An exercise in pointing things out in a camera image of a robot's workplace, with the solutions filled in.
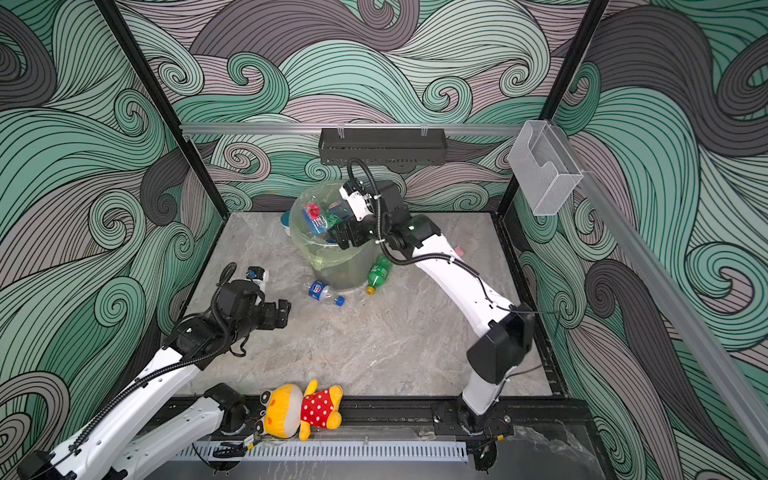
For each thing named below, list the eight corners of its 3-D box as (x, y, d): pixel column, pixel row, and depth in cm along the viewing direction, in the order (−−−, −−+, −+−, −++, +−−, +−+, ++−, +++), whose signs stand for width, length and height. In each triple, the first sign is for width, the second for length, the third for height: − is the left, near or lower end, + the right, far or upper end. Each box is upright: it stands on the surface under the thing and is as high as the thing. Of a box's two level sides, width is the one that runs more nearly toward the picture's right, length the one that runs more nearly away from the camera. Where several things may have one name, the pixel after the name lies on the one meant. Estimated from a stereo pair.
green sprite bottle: (363, 293, 99) (362, 284, 95) (378, 262, 108) (378, 252, 103) (378, 298, 98) (378, 289, 93) (392, 266, 106) (393, 257, 102)
